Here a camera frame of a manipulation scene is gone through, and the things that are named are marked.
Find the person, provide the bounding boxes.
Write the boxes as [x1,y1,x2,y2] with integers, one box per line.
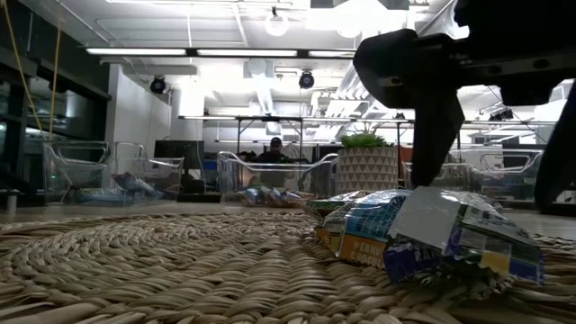
[256,136,293,164]

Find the small white peg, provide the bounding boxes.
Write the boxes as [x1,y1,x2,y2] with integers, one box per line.
[4,188,20,215]

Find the yellow cable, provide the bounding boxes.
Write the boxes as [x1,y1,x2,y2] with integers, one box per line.
[48,0,64,136]
[2,0,44,134]

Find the round white ceiling lamp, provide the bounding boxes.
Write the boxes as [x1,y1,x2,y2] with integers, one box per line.
[264,8,290,38]

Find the blue snack bars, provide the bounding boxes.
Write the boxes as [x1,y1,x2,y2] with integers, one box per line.
[260,186,284,208]

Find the green orange granola bar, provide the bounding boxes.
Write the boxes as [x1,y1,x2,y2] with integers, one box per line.
[305,190,377,218]

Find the succulent in triangle-pattern pot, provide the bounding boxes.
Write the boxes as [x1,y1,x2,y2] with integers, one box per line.
[336,132,400,195]

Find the white green granola bar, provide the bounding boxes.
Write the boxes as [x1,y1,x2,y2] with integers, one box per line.
[389,185,544,271]

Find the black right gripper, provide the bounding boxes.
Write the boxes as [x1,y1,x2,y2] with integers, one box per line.
[353,0,576,189]

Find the black monitor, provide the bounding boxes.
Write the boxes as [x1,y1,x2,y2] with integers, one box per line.
[501,142,544,171]
[154,139,206,171]

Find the clear plastic bin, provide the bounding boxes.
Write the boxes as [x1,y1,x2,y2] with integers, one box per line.
[42,139,185,206]
[401,148,545,203]
[217,150,339,208]

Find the round woven placemat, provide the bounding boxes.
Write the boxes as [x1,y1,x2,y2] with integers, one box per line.
[0,211,576,324]

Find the blue orange granola bar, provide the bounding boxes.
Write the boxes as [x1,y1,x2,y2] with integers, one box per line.
[314,191,409,270]

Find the black table frame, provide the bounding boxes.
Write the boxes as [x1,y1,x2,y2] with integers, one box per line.
[233,115,305,159]

